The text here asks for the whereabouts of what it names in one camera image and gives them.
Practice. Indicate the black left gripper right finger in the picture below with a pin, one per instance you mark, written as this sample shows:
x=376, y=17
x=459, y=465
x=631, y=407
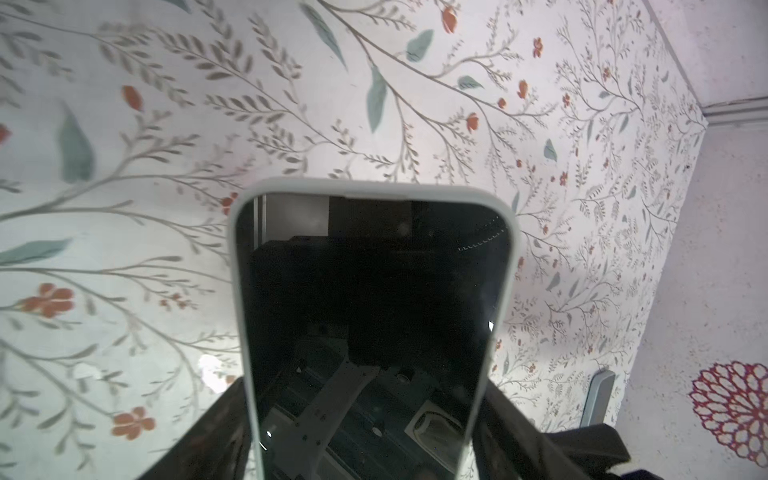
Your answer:
x=507, y=446

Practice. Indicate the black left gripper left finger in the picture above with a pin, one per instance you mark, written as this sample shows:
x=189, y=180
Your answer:
x=217, y=446

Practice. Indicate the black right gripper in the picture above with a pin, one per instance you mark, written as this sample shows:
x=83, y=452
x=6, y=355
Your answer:
x=596, y=449

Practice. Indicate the light blue phone case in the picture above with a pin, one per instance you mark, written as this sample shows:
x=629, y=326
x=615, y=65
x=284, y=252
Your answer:
x=598, y=398

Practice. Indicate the black phone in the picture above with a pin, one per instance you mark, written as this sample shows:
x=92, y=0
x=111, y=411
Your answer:
x=366, y=314

